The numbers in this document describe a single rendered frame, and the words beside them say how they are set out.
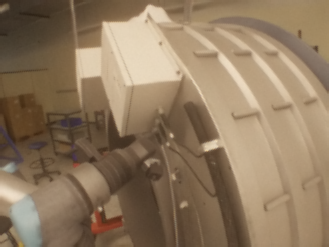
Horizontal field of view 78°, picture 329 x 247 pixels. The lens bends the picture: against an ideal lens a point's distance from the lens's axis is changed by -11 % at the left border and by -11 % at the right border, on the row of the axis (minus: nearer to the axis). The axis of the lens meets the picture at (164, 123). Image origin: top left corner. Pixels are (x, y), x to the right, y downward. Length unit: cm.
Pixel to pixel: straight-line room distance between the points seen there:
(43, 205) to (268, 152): 41
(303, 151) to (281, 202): 14
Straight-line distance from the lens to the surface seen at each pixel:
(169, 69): 50
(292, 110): 58
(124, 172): 45
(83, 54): 112
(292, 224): 52
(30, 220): 39
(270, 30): 88
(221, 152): 41
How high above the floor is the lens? 167
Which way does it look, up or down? 13 degrees down
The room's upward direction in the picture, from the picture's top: 5 degrees counter-clockwise
